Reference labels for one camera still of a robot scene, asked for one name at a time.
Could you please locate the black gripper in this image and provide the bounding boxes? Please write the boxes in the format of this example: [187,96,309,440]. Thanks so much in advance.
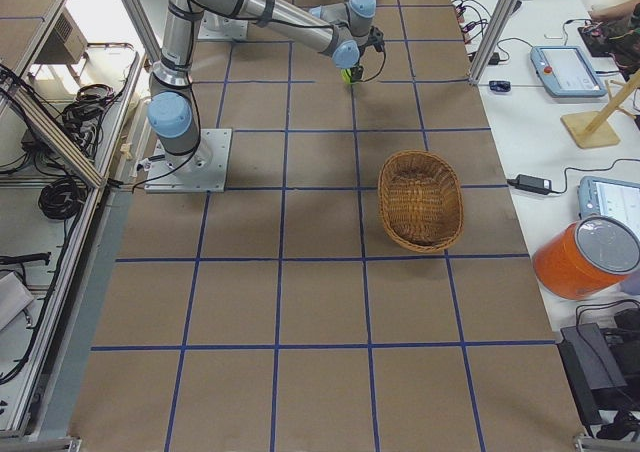
[349,64,363,75]

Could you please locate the green apple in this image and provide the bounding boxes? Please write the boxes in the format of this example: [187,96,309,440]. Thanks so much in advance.
[341,68,362,85]

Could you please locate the wicker basket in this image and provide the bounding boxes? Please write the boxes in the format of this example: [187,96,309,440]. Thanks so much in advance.
[377,150,464,253]

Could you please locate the small blue device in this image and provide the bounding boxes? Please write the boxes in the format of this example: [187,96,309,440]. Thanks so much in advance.
[488,80,511,93]

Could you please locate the black power adapter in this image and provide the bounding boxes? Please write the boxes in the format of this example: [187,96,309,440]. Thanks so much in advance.
[507,174,553,195]

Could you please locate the upper teach pendant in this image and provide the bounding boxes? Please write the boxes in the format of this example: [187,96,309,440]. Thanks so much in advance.
[529,46,607,98]

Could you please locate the teach pendant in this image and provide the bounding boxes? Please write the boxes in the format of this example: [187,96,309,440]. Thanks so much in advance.
[529,46,607,98]
[577,176,639,227]

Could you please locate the wooden stand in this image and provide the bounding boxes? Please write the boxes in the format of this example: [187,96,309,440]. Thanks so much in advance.
[560,72,639,149]

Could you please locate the lower teach pendant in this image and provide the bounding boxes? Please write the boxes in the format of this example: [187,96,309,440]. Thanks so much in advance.
[577,176,639,227]

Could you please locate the orange bucket with lid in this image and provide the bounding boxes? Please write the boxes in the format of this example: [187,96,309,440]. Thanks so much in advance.
[532,215,639,300]

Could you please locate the black laptop stand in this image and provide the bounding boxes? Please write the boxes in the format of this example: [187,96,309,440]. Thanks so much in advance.
[557,323,639,443]

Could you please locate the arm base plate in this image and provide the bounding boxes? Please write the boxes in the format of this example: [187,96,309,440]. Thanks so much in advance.
[198,11,248,42]
[143,128,232,193]

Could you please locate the aluminium frame post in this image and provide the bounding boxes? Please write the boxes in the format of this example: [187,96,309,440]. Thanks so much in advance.
[468,0,518,85]

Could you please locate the coiled black cables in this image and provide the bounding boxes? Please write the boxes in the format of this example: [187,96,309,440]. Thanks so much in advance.
[38,177,81,221]

